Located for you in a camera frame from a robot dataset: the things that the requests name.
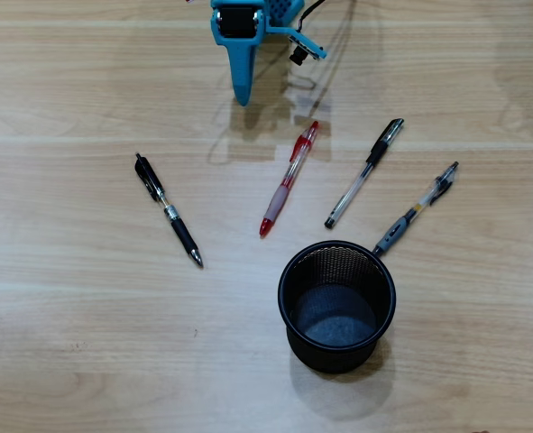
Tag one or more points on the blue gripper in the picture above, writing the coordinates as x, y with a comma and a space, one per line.
239, 23

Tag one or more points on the red retractable pen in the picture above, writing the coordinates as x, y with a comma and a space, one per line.
278, 198

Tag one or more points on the clear pen with black cap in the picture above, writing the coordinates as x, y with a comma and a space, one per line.
376, 151

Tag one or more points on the black retractable pen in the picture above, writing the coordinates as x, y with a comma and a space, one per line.
185, 236

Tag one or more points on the clear pen with grey grip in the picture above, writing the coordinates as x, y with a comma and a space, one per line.
394, 232

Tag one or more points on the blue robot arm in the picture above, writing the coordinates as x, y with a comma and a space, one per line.
282, 11

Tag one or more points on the black mesh pen holder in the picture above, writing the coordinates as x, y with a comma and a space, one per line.
311, 361

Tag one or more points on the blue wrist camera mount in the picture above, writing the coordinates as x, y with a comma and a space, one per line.
309, 45

